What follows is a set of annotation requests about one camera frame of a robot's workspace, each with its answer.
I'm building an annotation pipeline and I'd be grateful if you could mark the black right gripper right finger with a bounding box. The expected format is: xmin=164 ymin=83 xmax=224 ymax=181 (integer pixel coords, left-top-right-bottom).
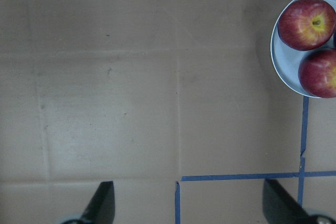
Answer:
xmin=262 ymin=179 xmax=315 ymax=224

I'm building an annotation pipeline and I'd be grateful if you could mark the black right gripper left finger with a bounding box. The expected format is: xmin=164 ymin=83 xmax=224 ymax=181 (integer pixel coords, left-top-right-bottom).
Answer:
xmin=80 ymin=181 xmax=115 ymax=224

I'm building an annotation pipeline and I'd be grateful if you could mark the red apple on plate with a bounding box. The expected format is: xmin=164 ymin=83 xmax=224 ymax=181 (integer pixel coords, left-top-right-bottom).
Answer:
xmin=298 ymin=49 xmax=335 ymax=98

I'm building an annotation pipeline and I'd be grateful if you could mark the light blue plate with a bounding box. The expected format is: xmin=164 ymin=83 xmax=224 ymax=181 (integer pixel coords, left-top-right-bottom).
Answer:
xmin=270 ymin=0 xmax=335 ymax=98

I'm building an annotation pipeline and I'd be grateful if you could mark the red apple with yellow top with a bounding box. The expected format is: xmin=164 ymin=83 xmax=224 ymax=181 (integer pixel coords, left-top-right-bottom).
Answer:
xmin=277 ymin=0 xmax=335 ymax=51

